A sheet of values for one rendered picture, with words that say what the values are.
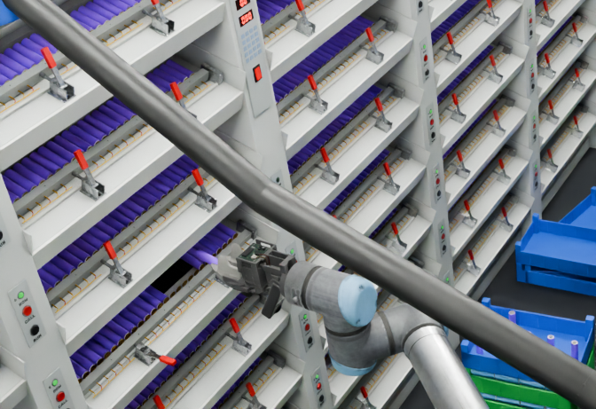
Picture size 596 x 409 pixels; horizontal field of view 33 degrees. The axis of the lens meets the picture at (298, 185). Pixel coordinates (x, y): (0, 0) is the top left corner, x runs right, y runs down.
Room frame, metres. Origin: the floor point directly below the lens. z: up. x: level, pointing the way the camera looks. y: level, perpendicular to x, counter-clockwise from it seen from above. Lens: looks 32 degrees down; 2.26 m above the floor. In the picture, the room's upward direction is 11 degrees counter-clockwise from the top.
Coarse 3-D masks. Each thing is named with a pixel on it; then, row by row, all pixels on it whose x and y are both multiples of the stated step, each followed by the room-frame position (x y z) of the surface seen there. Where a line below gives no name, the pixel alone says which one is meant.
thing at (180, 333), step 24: (240, 216) 1.92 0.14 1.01; (264, 240) 1.88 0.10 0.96; (216, 288) 1.73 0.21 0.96; (192, 312) 1.67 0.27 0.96; (216, 312) 1.70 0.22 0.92; (168, 336) 1.60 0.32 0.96; (192, 336) 1.64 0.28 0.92; (120, 384) 1.49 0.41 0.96; (144, 384) 1.51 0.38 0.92; (96, 408) 1.43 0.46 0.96; (120, 408) 1.46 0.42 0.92
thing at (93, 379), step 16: (240, 240) 1.85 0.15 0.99; (208, 272) 1.75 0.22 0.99; (192, 288) 1.71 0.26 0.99; (176, 304) 1.67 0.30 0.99; (160, 320) 1.62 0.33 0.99; (144, 336) 1.59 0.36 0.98; (128, 352) 1.55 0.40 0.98; (96, 368) 1.50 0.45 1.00; (112, 368) 1.51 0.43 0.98; (80, 384) 1.46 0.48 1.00; (96, 384) 1.48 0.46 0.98
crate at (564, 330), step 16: (528, 320) 2.04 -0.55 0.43; (544, 320) 2.02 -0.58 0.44; (560, 320) 2.00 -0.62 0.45; (576, 320) 1.98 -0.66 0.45; (592, 320) 1.94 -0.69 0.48; (544, 336) 2.00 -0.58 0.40; (560, 336) 1.98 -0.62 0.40; (576, 336) 1.97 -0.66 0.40; (592, 336) 1.94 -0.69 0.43; (464, 352) 1.94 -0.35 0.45; (480, 368) 1.92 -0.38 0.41; (496, 368) 1.89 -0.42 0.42; (512, 368) 1.87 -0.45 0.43
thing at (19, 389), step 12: (0, 348) 1.34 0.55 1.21; (0, 360) 1.34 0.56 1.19; (12, 360) 1.33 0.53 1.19; (0, 372) 1.34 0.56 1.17; (12, 372) 1.34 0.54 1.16; (24, 372) 1.32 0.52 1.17; (0, 384) 1.31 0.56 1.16; (12, 384) 1.31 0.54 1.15; (24, 384) 1.32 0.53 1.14; (0, 396) 1.29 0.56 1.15; (12, 396) 1.30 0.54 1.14; (24, 396) 1.33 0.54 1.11; (0, 408) 1.28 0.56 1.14
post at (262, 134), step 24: (216, 48) 1.89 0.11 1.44; (264, 48) 1.93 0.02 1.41; (240, 120) 1.88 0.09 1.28; (264, 120) 1.90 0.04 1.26; (264, 144) 1.89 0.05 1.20; (264, 168) 1.87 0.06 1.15; (288, 240) 1.90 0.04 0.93; (312, 312) 1.93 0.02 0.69; (288, 336) 1.88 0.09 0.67; (312, 360) 1.90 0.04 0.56; (312, 408) 1.87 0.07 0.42
